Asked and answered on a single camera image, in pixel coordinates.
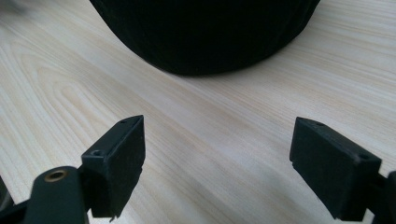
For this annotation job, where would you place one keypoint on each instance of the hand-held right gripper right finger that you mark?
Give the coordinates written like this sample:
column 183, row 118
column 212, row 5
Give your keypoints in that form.
column 330, row 168

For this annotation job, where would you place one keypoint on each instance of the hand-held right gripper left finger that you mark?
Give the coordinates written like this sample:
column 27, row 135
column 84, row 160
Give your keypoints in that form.
column 120, row 174

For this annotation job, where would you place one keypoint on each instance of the black cloth hat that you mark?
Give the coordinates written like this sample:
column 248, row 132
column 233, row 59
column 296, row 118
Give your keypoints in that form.
column 202, row 34

